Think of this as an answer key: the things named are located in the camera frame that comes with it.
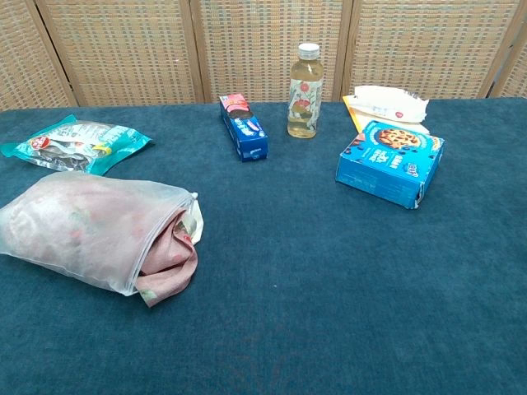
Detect pink floral clothes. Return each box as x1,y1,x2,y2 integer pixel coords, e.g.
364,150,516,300
7,179,200,309

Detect translucent white zipper bag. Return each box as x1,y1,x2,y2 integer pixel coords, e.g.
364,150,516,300
0,170,205,297

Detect long blue cookie box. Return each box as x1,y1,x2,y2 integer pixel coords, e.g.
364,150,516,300
218,93,269,163

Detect tea bottle with floral label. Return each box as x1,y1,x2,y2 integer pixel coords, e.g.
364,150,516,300
287,42,324,140

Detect teal snack packet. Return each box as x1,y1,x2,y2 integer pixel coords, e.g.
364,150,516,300
0,114,153,177

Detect blue chocolate chip cookie box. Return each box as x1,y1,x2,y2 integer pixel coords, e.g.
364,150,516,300
334,119,446,210

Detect woven folding screen panel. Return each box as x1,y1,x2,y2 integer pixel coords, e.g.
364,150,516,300
0,0,79,112
189,0,354,104
492,24,527,99
341,0,527,102
35,0,206,108

